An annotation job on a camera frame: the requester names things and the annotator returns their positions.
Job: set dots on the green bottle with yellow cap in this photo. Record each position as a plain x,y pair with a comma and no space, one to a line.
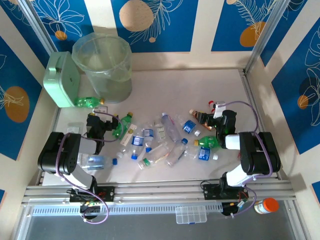
117,132
86,101
208,141

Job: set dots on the red label bottle red cap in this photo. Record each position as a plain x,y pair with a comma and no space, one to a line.
211,102

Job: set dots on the crushed bottle with blue label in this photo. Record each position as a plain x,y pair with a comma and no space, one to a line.
189,126

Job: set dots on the clear bottle with cream label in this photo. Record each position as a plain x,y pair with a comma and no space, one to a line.
127,137

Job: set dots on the blue label bottle white cap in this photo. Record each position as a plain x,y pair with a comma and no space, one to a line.
204,153

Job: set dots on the clear bottle with blue cap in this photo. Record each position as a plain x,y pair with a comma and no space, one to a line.
100,162
175,153

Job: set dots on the tall clear bottle lilac cap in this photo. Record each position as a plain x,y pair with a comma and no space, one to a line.
171,130

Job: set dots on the clear bottle with green cap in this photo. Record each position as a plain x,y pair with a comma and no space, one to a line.
146,163

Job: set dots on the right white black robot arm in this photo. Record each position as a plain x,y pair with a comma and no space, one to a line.
260,155

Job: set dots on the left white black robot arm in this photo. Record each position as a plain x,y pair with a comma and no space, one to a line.
50,155

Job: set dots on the clear plastic bin with liner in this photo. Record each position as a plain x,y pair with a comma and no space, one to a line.
112,87

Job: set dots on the mint green bin lid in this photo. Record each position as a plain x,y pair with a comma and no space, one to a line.
65,80

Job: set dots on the small circuit board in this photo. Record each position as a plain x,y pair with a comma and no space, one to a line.
240,203
90,204

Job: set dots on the clear plastic organizer box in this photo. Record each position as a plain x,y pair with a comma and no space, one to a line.
191,215

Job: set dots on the jar with orange lid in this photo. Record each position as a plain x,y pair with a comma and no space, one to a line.
267,206

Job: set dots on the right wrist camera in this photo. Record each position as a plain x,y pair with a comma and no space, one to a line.
219,108

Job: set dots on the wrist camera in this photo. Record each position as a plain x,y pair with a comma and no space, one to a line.
219,108
101,109

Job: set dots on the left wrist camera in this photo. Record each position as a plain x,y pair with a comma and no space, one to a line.
101,109

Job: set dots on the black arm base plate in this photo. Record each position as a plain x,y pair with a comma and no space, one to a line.
210,191
107,193

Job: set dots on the aluminium front rail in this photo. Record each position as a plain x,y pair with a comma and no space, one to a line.
160,193

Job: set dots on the aluminium corner post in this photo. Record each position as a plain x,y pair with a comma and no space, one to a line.
264,37
38,25

